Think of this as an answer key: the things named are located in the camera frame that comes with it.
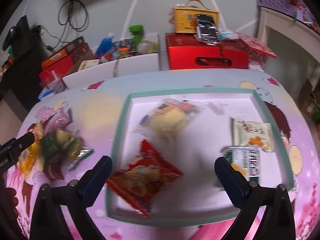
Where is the person's left hand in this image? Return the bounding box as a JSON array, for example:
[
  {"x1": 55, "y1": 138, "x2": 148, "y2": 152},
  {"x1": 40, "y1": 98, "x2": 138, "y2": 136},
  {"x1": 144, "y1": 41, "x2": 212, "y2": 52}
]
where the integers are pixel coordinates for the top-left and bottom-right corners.
[{"x1": 1, "y1": 176, "x2": 18, "y2": 239}]

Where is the red gift box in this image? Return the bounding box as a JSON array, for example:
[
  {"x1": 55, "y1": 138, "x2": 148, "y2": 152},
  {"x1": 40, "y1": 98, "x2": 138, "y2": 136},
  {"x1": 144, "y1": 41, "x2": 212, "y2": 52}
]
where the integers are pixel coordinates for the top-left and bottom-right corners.
[{"x1": 165, "y1": 33, "x2": 249, "y2": 70}]

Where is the beige small snack packet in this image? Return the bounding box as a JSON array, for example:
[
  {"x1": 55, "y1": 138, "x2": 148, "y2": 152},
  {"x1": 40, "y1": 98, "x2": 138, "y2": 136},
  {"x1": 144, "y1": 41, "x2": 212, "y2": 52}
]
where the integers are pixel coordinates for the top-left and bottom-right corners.
[{"x1": 232, "y1": 119, "x2": 274, "y2": 152}]

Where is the dark green snack packet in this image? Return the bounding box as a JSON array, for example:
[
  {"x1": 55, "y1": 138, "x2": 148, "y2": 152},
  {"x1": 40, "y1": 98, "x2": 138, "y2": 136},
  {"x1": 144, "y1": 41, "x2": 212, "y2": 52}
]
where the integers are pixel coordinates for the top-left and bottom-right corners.
[{"x1": 40, "y1": 133, "x2": 61, "y2": 163}]

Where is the black cable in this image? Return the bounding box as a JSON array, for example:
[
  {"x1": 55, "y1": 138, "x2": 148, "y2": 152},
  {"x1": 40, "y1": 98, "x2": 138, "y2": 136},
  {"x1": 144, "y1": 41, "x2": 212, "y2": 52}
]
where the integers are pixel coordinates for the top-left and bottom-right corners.
[{"x1": 37, "y1": 0, "x2": 90, "y2": 52}]

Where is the pink snack packet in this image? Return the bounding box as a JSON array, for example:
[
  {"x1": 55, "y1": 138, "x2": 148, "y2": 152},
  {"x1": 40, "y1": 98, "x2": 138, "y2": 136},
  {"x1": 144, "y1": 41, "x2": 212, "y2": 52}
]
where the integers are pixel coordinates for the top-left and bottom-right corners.
[{"x1": 39, "y1": 107, "x2": 73, "y2": 134}]

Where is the pale yellow cake packet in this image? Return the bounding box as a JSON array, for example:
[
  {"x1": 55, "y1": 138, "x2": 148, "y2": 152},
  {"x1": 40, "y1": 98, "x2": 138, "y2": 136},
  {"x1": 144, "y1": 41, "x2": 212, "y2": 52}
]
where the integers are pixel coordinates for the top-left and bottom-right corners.
[{"x1": 56, "y1": 128, "x2": 71, "y2": 146}]

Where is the blue white tissue box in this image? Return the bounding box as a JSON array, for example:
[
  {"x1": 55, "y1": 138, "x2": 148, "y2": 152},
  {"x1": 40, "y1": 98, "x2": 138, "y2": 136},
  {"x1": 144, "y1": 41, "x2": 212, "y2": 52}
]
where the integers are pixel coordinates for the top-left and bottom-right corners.
[{"x1": 37, "y1": 88, "x2": 55, "y2": 101}]

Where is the small green white snack packet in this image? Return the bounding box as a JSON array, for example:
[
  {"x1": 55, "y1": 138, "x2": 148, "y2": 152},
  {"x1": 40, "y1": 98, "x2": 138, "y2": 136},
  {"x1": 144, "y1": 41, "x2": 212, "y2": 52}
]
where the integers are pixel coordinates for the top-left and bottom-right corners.
[{"x1": 222, "y1": 146, "x2": 260, "y2": 182}]

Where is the teal rimmed white tray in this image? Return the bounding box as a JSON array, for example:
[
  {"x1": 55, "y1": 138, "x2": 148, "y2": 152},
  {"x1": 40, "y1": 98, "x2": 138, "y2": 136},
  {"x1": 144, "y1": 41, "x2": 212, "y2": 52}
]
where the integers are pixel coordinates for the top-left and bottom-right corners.
[{"x1": 106, "y1": 88, "x2": 294, "y2": 227}]

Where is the purple patterned board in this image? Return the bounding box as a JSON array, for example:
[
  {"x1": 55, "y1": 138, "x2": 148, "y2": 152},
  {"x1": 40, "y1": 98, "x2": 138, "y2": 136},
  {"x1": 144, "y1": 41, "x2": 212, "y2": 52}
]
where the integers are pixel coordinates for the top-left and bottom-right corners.
[{"x1": 257, "y1": 0, "x2": 319, "y2": 33}]

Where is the cream orange egg roll packet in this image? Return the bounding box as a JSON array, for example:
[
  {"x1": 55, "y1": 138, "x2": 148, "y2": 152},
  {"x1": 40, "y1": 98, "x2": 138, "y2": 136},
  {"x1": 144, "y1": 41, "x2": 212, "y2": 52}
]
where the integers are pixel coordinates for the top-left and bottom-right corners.
[{"x1": 30, "y1": 122, "x2": 44, "y2": 141}]

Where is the smartphone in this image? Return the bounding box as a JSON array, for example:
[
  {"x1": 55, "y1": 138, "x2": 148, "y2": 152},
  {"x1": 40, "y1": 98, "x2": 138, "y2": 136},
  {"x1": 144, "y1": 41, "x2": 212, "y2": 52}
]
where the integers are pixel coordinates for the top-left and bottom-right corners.
[{"x1": 196, "y1": 14, "x2": 221, "y2": 45}]

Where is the red white box snack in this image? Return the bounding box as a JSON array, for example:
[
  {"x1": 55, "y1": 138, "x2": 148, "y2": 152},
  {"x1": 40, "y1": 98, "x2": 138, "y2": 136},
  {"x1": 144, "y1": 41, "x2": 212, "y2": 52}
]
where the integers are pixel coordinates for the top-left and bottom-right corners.
[{"x1": 43, "y1": 159, "x2": 64, "y2": 181}]

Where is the clear steamed cake packet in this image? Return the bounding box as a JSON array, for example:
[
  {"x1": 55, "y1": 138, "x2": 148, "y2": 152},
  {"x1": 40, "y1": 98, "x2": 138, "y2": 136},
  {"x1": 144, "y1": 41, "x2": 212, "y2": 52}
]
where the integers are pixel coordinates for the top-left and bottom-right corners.
[{"x1": 137, "y1": 99, "x2": 205, "y2": 139}]

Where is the clear plastic container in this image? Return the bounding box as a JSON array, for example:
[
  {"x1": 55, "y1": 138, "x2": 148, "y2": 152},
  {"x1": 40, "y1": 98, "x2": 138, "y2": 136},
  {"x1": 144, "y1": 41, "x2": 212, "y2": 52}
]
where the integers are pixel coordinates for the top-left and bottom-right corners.
[{"x1": 39, "y1": 70, "x2": 68, "y2": 94}]

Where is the yellow transparent snack packet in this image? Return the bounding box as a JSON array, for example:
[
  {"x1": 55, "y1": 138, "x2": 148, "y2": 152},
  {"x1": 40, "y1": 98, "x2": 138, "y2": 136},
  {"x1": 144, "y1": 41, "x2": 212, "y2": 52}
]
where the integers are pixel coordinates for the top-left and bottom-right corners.
[{"x1": 18, "y1": 142, "x2": 42, "y2": 179}]

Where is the blue bead bottle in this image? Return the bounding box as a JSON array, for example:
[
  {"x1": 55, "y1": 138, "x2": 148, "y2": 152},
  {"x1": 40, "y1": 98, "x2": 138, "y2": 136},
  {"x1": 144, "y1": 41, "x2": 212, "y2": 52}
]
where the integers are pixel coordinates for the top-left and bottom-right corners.
[{"x1": 95, "y1": 33, "x2": 114, "y2": 58}]

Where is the orange flat box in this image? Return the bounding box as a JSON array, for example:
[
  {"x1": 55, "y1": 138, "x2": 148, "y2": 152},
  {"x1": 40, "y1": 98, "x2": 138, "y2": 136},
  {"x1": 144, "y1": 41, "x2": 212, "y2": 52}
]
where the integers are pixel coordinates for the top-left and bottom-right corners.
[{"x1": 41, "y1": 36, "x2": 85, "y2": 69}]

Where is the green dumbbell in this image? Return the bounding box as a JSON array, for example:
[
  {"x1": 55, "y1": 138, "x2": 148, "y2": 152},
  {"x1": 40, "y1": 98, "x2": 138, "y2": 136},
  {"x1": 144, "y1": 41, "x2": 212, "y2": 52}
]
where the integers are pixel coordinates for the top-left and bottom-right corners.
[{"x1": 129, "y1": 24, "x2": 144, "y2": 46}]

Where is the yellow carton with handle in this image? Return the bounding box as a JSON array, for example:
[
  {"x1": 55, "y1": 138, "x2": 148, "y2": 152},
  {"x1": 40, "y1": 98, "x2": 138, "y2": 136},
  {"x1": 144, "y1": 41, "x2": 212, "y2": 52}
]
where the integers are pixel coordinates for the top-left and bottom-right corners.
[{"x1": 171, "y1": 0, "x2": 220, "y2": 34}]

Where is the large red flat box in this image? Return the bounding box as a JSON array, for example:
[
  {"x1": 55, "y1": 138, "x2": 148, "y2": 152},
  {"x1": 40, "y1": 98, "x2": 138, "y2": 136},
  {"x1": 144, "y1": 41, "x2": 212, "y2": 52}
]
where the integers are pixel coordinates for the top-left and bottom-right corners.
[{"x1": 42, "y1": 43, "x2": 92, "y2": 77}]

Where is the red snack packet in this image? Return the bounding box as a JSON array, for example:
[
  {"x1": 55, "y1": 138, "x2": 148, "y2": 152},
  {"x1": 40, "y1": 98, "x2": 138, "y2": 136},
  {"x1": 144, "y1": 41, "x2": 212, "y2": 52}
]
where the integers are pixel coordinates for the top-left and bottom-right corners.
[{"x1": 106, "y1": 139, "x2": 183, "y2": 217}]

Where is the white cardboard box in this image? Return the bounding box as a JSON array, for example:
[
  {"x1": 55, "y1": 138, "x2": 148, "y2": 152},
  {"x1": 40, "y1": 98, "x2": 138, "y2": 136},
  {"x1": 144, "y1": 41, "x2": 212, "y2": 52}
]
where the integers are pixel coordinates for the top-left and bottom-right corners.
[{"x1": 61, "y1": 32, "x2": 161, "y2": 91}]

